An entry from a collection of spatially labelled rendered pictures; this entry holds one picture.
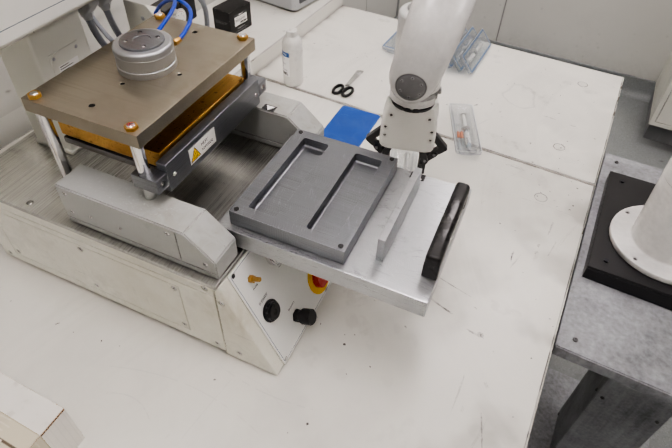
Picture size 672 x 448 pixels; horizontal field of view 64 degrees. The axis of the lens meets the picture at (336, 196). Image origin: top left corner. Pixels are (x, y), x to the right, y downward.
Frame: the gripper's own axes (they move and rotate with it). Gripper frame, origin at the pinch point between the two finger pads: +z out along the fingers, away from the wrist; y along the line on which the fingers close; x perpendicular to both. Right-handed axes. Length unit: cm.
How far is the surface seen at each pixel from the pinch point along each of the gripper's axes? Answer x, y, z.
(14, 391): 56, 44, -1
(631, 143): -137, -104, 82
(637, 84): -181, -114, 76
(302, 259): 38.0, 11.2, -14.1
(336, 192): 26.5, 8.9, -15.6
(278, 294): 35.0, 15.7, -1.4
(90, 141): 29, 42, -21
